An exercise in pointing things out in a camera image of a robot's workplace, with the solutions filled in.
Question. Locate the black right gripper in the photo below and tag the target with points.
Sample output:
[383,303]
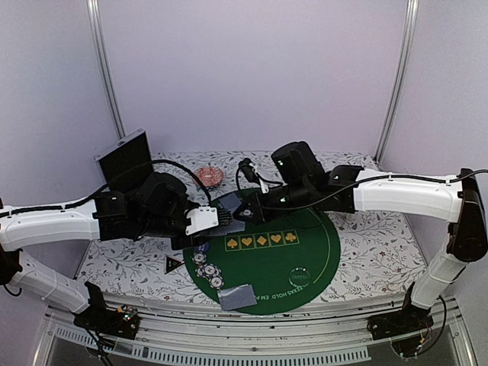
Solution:
[261,215]

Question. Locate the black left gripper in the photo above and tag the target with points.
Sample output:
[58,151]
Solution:
[189,243]

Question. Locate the blue playing card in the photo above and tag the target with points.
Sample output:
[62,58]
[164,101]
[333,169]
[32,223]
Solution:
[237,297]
[230,201]

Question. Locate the purple small blind button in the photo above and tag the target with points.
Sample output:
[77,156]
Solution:
[202,248]

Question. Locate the white blue poker chip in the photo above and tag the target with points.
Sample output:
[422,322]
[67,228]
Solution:
[216,282]
[208,271]
[199,258]

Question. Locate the clear acrylic dealer button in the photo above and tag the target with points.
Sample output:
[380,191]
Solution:
[299,277]

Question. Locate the aluminium poker chip case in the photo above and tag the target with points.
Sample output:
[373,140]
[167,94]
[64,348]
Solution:
[126,165]

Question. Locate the blue playing card deck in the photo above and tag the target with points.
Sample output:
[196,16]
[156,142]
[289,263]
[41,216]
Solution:
[234,227]

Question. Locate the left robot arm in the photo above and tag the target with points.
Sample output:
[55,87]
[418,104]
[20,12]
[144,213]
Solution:
[103,216]

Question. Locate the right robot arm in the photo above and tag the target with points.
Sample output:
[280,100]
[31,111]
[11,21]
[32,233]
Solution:
[453,200]

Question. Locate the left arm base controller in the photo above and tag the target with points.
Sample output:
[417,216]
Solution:
[122,322]

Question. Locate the right arm base controller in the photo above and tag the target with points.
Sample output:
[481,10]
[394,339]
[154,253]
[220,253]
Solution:
[413,329]

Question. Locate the red patterned bowl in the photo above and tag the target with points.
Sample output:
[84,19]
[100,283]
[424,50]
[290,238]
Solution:
[211,177]

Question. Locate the black triangular card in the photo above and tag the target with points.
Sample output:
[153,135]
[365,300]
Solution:
[171,264]

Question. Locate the round green poker mat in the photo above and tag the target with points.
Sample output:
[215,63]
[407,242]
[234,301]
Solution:
[263,255]

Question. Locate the aluminium table front rail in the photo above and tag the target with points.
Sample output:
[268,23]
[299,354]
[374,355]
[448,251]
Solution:
[316,334]

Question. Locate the right aluminium frame post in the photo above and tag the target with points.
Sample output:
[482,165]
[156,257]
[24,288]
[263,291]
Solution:
[409,28]

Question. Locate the aluminium frame post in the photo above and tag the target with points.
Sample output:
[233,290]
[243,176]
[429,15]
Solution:
[94,18]
[409,28]

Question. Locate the left aluminium frame post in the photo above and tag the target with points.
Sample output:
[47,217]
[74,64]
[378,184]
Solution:
[94,18]

